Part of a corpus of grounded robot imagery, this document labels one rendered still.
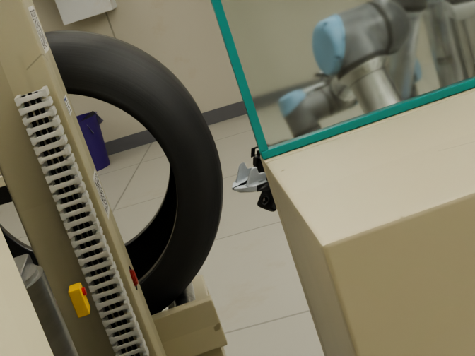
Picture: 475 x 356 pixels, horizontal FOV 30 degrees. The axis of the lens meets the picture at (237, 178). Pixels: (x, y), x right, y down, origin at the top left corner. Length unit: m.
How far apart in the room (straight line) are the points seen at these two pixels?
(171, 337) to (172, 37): 6.25
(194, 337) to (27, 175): 0.46
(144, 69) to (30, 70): 0.30
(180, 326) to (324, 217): 0.80
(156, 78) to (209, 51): 6.15
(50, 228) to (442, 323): 0.76
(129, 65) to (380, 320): 0.90
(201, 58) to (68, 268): 6.39
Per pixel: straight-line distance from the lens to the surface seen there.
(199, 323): 1.66
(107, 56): 1.64
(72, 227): 1.44
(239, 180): 2.08
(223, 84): 7.83
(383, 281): 0.86
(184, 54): 7.81
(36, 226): 1.47
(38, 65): 1.41
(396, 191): 0.91
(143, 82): 1.63
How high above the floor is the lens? 1.57
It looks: 15 degrees down
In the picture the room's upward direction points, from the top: 18 degrees counter-clockwise
